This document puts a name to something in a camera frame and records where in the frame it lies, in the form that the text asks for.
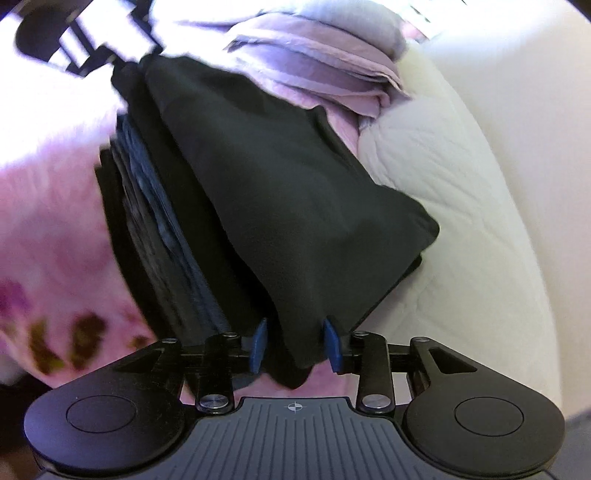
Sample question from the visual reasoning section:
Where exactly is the dark green t-shirt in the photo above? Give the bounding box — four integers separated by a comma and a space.
140, 56, 440, 387

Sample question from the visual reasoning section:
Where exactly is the stack of dark folded clothes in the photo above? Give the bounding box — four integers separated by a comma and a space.
94, 64, 424, 370

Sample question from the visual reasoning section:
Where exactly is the cream quilted duvet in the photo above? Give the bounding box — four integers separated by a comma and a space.
358, 44, 565, 404

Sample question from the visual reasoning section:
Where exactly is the pink floral bedspread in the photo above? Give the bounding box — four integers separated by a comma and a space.
0, 0, 362, 407

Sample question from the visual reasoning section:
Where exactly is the mauve pillow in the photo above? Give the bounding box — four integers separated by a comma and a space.
226, 13, 409, 119

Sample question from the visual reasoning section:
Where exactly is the grey folded blanket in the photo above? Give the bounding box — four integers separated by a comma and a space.
257, 0, 410, 59

